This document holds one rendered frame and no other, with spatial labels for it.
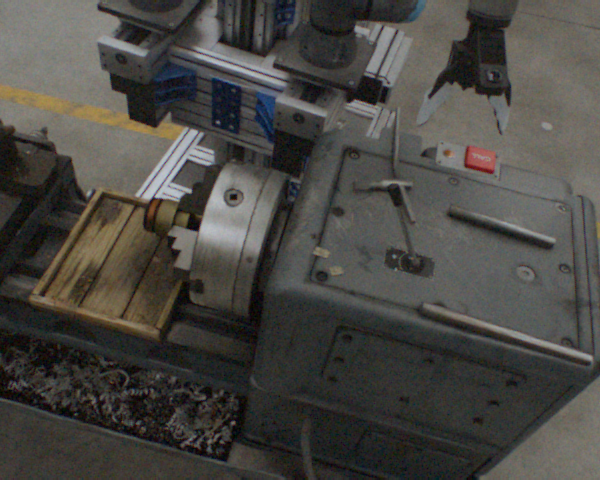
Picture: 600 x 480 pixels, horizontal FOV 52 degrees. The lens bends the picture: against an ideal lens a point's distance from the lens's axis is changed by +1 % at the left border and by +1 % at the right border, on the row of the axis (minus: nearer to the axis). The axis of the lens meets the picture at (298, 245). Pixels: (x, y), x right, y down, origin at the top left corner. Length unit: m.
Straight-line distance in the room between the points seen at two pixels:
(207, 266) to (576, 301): 0.67
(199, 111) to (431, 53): 2.32
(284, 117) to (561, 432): 1.62
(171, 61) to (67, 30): 2.04
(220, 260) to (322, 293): 0.23
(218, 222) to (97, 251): 0.47
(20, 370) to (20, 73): 2.09
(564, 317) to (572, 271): 0.11
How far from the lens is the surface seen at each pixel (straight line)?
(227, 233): 1.15
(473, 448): 1.43
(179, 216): 1.30
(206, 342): 1.41
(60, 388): 1.71
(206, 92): 1.84
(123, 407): 1.66
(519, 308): 1.13
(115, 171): 2.96
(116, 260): 1.52
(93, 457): 2.26
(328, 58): 1.62
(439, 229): 1.18
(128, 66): 1.74
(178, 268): 1.22
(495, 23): 1.06
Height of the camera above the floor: 2.10
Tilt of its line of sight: 52 degrees down
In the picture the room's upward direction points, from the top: 12 degrees clockwise
